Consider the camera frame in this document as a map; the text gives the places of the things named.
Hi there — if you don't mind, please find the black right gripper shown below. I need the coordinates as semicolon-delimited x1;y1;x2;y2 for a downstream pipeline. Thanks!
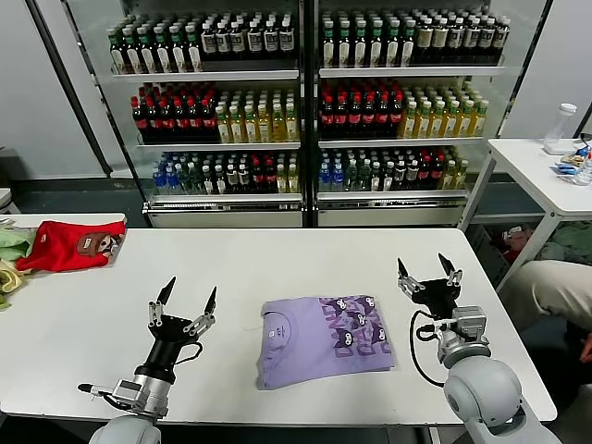
396;252;464;321

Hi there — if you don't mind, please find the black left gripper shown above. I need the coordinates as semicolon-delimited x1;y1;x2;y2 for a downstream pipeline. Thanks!
132;276;218;384

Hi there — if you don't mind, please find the purple cartoon print t-shirt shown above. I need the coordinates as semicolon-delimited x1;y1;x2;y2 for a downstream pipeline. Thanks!
255;294;399;392

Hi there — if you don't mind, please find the dark plastic crate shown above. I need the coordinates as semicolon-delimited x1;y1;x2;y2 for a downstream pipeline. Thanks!
465;224;510;281

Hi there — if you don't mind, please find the glass drinks display cooler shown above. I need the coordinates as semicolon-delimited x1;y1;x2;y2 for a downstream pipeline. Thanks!
308;0;556;228
27;0;310;228

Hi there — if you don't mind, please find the white cooler shelf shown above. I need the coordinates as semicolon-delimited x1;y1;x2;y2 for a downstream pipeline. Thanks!
135;141;302;151
148;192;304;204
109;68;301;84
316;189;469;202
317;136;492;150
317;66;508;79

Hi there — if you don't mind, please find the red garment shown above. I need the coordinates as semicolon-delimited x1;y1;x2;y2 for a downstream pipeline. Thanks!
490;225;534;263

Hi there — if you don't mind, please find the beige trousered leg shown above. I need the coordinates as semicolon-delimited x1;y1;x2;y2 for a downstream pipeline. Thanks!
499;259;592;332

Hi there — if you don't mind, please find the red bear print shirt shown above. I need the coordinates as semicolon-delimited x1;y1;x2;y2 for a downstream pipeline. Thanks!
15;219;129;274

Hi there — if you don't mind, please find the white side table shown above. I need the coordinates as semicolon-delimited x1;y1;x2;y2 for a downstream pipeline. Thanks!
460;137;592;260

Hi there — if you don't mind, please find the dark green garment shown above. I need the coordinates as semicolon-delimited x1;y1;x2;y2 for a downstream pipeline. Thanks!
549;220;592;263

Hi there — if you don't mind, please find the pale yellow garment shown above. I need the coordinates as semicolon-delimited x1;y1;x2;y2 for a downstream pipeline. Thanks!
0;258;32;295

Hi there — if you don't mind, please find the white flat box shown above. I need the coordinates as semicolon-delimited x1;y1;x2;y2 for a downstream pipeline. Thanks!
542;140;580;156

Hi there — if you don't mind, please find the clear plastic bag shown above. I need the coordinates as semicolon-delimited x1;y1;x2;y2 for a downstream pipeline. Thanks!
561;156;592;188

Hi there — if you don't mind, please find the clear bottle white cap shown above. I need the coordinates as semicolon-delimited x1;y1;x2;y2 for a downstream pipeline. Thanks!
544;103;578;145

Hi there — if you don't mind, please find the green cap tea bottle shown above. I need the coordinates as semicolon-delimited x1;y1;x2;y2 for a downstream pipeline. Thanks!
400;19;416;68
122;27;142;75
154;25;173;74
368;20;386;69
322;20;339;69
337;20;354;69
185;23;204;73
384;19;401;68
106;28;127;75
169;24;189;74
138;26;157;74
352;20;370;69

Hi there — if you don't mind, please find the dark bottle beige label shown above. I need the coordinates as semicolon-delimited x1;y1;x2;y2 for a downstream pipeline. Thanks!
431;18;449;65
462;18;480;64
494;17;511;64
414;18;433;65
478;17;496;64
447;18;464;65

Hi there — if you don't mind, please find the dark bottle white label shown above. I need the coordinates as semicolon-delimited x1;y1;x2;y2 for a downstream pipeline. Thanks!
278;19;297;60
263;19;280;60
201;21;217;61
216;21;232;61
230;20;248;61
246;20;265;60

